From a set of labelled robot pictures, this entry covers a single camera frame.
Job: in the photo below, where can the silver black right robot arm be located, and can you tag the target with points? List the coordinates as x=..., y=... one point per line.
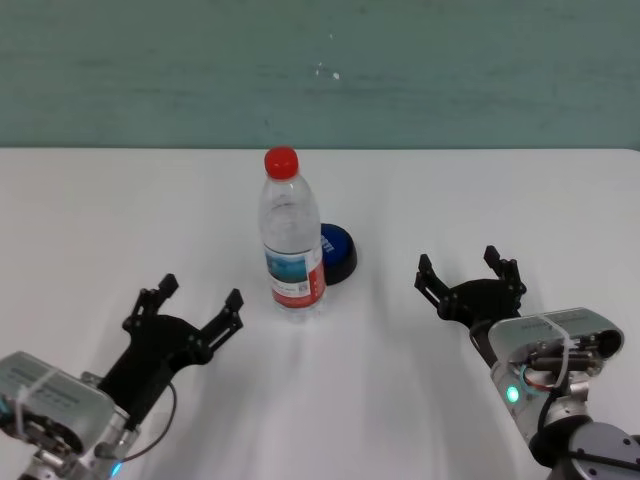
x=575, y=430

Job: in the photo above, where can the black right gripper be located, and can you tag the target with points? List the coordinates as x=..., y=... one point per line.
x=475, y=305

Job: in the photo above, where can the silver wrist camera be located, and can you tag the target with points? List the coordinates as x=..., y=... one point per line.
x=550, y=330
x=50, y=385

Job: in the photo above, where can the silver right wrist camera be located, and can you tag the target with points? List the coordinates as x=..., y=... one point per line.
x=550, y=330

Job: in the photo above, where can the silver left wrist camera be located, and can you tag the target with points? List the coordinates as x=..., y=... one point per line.
x=50, y=385

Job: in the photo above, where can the clear water bottle red cap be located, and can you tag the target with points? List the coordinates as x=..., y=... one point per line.
x=292, y=250

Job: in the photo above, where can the blue push button black base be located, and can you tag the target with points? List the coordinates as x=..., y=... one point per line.
x=336, y=250

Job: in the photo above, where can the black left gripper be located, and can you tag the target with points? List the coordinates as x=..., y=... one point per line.
x=150, y=355

